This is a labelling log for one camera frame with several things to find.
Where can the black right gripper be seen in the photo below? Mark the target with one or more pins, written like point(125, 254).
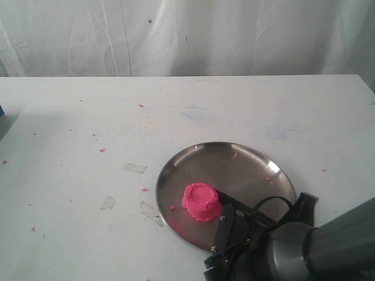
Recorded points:
point(238, 244)

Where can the black knife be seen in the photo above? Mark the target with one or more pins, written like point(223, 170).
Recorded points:
point(261, 219)

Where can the pink putty lump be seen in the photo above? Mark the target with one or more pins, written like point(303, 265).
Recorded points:
point(201, 201)

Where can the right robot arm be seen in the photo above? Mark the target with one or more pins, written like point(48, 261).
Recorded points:
point(342, 249)

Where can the round steel plate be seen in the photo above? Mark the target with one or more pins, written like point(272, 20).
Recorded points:
point(236, 170)

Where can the blue box at edge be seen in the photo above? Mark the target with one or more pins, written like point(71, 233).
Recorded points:
point(2, 114)

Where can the white backdrop sheet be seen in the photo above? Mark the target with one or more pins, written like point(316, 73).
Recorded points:
point(186, 38)

